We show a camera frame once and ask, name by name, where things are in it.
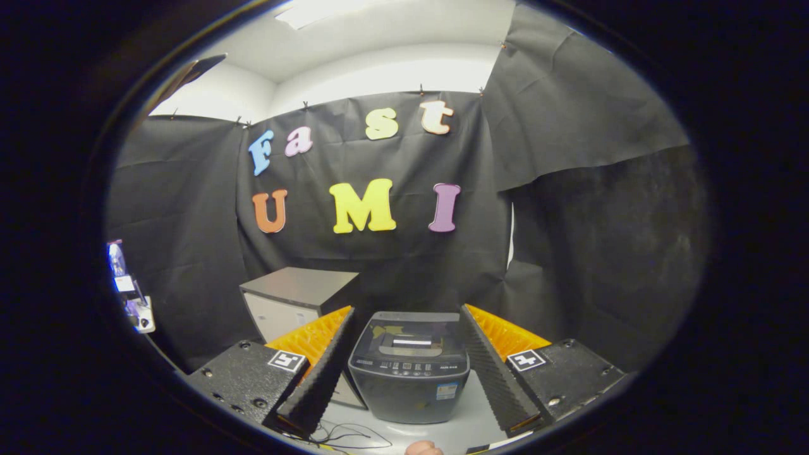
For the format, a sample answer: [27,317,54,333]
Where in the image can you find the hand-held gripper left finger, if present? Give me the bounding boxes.
[186,306,356,438]

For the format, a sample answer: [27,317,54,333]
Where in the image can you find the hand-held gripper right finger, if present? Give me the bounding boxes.
[459,304,628,438]

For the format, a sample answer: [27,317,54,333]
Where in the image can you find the white device with blue light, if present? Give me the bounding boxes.
[106,239,157,334]

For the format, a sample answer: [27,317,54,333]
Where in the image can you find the black floor cables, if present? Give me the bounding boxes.
[281,420,394,451]

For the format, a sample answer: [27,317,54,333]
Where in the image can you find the grey cabinet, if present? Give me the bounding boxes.
[239,267,367,410]

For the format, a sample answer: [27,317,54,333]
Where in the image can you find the grey washing machine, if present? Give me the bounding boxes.
[348,311,471,425]

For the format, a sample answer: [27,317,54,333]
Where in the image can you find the black backdrop cloth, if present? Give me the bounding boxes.
[104,0,712,373]

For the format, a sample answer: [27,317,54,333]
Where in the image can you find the dark washing machine lid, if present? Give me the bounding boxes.
[363,312,467,361]

